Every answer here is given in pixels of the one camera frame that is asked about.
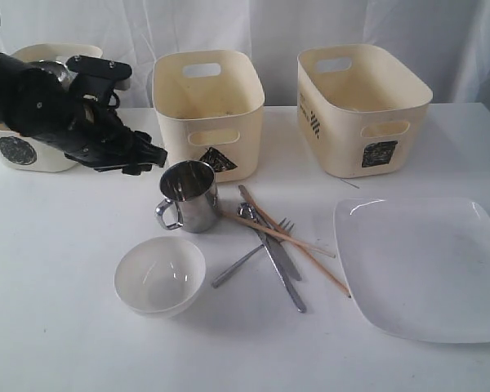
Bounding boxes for wooden chopstick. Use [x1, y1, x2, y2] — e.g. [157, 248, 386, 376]
[245, 202, 351, 298]
[220, 211, 336, 258]

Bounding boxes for cream bin with square mark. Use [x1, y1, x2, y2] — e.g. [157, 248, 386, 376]
[297, 44, 433, 178]

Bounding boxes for white curtain backdrop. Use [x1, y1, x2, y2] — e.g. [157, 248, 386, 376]
[0, 0, 490, 109]

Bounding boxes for white ceramic bowl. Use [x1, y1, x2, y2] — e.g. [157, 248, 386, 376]
[114, 236, 207, 319]

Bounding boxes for steel fork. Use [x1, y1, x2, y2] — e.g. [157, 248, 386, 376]
[211, 218, 294, 288]

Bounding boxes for steel mug with round handle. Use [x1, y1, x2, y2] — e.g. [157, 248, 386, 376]
[155, 160, 220, 234]

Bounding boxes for steel spoon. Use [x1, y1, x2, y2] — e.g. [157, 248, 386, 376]
[237, 203, 307, 314]

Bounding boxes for stainless steel nested bowls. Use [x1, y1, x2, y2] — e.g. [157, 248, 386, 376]
[30, 60, 73, 91]

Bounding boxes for white square plate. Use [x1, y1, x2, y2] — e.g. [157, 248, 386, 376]
[333, 198, 490, 344]

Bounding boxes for steel table knife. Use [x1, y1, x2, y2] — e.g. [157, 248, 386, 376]
[238, 185, 302, 281]

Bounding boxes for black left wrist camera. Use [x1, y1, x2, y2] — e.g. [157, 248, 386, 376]
[65, 55, 132, 109]

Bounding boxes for cream bin with triangle mark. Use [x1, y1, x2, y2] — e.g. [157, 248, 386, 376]
[153, 50, 265, 182]

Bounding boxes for cream bin with circle mark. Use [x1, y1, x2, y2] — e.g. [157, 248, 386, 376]
[0, 43, 132, 173]

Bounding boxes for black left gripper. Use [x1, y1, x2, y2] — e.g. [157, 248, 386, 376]
[31, 100, 167, 176]

